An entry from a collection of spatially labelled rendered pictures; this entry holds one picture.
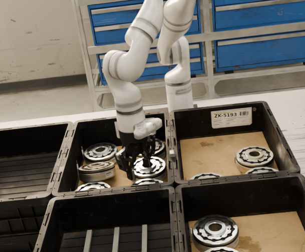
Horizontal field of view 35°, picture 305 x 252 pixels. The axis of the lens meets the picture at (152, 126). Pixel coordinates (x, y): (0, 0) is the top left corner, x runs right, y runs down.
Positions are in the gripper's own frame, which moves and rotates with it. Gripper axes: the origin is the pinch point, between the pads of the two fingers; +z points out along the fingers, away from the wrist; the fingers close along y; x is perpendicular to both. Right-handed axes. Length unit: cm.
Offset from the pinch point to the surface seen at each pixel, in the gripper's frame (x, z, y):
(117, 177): -6.5, 3.3, 2.8
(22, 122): -90, 16, -15
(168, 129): -0.2, -6.7, -13.3
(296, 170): 39.6, -6.7, -14.1
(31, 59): -273, 59, -130
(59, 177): -9.1, -5.4, 19.4
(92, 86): -166, 54, -111
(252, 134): 12.3, 3.4, -37.6
